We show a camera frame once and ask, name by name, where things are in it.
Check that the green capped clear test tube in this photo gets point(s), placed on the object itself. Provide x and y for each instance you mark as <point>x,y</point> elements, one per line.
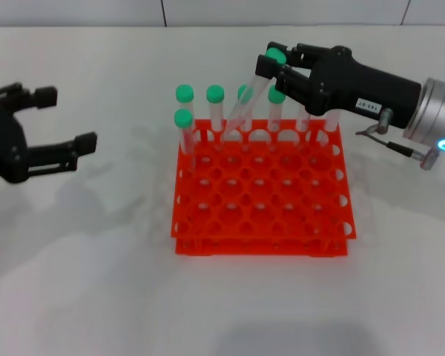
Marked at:
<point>276,95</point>
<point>184,92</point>
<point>275,57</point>
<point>182,118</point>
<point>303,122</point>
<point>242,91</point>
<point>215,93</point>
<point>332,122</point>

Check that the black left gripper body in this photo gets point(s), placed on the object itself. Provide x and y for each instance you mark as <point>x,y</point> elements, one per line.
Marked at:
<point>2,148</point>

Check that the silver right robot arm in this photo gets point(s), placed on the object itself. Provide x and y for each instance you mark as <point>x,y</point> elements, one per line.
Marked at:
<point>437,111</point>

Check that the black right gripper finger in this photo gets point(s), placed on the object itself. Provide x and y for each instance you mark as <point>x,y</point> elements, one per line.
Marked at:
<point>308,55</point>
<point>267,66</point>

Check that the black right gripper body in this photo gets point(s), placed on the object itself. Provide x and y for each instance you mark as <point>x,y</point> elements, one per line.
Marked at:
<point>363,89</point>

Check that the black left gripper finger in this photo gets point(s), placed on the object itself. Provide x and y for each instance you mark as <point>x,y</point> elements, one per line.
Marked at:
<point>87,142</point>
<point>46,97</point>

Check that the orange plastic test tube rack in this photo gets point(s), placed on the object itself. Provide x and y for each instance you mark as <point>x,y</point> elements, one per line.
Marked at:
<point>244,249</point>

